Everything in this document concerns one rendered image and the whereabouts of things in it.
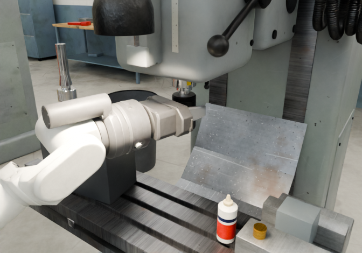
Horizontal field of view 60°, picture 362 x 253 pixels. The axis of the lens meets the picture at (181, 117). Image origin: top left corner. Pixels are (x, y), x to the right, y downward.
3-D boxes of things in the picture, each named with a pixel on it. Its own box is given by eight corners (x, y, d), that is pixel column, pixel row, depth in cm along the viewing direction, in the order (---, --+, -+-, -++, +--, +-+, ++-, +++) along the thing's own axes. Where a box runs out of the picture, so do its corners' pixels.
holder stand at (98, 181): (110, 205, 79) (103, 132, 71) (46, 183, 88) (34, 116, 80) (137, 181, 89) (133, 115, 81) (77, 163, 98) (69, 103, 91)
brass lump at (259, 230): (262, 241, 52) (263, 233, 52) (250, 236, 53) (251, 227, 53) (267, 234, 54) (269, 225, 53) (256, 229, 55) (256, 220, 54)
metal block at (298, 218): (307, 253, 53) (312, 224, 51) (272, 237, 56) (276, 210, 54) (315, 236, 57) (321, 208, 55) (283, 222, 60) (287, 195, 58)
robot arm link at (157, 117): (194, 98, 54) (135, 114, 47) (193, 148, 58) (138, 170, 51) (151, 83, 63) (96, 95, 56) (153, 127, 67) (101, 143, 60)
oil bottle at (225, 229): (230, 247, 66) (233, 203, 62) (213, 239, 68) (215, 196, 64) (238, 236, 69) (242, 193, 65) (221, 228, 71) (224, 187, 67)
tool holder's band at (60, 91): (76, 93, 79) (75, 90, 79) (56, 95, 78) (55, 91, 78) (76, 89, 84) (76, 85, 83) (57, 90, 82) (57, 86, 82)
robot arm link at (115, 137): (131, 163, 52) (63, 189, 45) (100, 135, 59) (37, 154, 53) (132, 101, 47) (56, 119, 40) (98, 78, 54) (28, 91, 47)
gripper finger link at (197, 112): (203, 117, 63) (179, 125, 59) (203, 102, 62) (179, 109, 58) (208, 119, 62) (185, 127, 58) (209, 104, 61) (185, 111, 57)
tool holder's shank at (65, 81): (72, 89, 80) (66, 44, 75) (58, 90, 79) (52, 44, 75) (72, 86, 82) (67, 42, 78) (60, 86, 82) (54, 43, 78)
